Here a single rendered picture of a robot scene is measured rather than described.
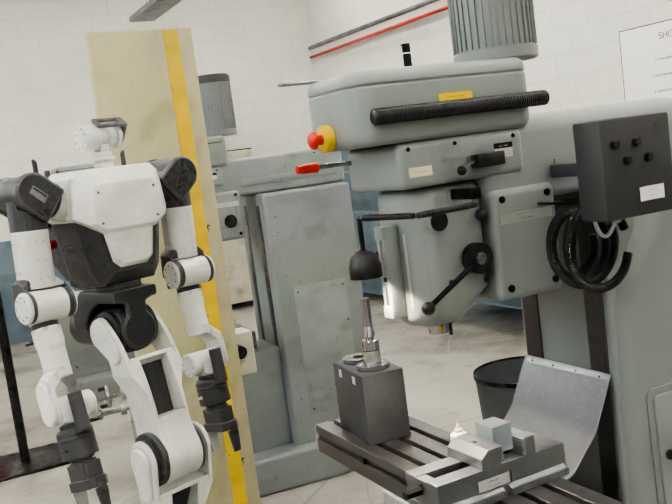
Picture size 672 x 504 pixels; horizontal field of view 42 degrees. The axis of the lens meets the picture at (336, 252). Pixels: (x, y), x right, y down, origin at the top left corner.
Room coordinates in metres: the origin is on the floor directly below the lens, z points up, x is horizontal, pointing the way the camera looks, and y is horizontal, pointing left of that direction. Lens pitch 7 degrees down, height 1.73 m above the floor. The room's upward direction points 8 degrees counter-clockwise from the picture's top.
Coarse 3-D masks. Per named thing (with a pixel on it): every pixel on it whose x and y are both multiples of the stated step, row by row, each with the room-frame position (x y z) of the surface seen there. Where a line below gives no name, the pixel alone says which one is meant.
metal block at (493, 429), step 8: (480, 424) 1.85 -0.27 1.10; (488, 424) 1.84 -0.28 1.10; (496, 424) 1.83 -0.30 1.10; (504, 424) 1.83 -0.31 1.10; (480, 432) 1.85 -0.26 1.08; (488, 432) 1.82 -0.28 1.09; (496, 432) 1.82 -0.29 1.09; (504, 432) 1.83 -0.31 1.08; (488, 440) 1.83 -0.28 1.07; (496, 440) 1.82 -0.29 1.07; (504, 440) 1.83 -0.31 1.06; (504, 448) 1.83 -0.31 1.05
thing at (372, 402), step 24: (360, 360) 2.33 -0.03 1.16; (384, 360) 2.29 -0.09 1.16; (336, 384) 2.39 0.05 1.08; (360, 384) 2.21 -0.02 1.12; (384, 384) 2.22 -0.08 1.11; (360, 408) 2.23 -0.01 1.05; (384, 408) 2.22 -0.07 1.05; (360, 432) 2.26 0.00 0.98; (384, 432) 2.21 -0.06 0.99; (408, 432) 2.24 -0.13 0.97
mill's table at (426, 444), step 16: (320, 432) 2.42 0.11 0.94; (336, 432) 2.35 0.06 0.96; (416, 432) 2.26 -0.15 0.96; (432, 432) 2.24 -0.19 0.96; (448, 432) 2.23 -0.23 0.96; (320, 448) 2.43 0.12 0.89; (336, 448) 2.33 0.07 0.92; (352, 448) 2.24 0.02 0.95; (368, 448) 2.18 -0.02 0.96; (384, 448) 2.22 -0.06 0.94; (400, 448) 2.15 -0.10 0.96; (416, 448) 2.14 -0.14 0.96; (432, 448) 2.12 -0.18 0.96; (352, 464) 2.25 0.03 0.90; (368, 464) 2.18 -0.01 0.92; (384, 464) 2.09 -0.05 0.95; (400, 464) 2.04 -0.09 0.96; (416, 464) 2.07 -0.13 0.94; (384, 480) 2.10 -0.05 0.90; (400, 480) 2.04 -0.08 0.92; (560, 480) 1.82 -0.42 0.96; (400, 496) 2.03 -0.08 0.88; (512, 496) 1.77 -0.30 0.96; (528, 496) 1.78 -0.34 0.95; (544, 496) 1.75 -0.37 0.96; (560, 496) 1.74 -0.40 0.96; (576, 496) 1.73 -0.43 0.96; (592, 496) 1.72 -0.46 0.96
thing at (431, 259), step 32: (384, 192) 2.00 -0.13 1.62; (416, 192) 1.91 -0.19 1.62; (448, 192) 1.92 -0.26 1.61; (384, 224) 2.00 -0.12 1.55; (416, 224) 1.90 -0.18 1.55; (448, 224) 1.91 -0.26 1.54; (480, 224) 1.96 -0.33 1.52; (416, 256) 1.91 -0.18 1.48; (448, 256) 1.91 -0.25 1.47; (416, 288) 1.91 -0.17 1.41; (480, 288) 1.95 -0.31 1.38; (416, 320) 1.94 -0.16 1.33; (448, 320) 1.95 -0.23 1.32
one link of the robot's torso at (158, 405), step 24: (96, 336) 2.24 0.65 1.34; (168, 336) 2.29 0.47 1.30; (120, 360) 2.19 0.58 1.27; (144, 360) 2.22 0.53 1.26; (168, 360) 2.25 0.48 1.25; (120, 384) 2.22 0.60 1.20; (144, 384) 2.17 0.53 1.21; (168, 384) 2.26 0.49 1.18; (144, 408) 2.18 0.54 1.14; (168, 408) 2.25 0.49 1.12; (144, 432) 2.20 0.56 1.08; (168, 432) 2.16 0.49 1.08; (192, 432) 2.20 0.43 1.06; (168, 456) 2.13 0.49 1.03; (192, 456) 2.18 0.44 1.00; (168, 480) 2.14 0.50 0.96
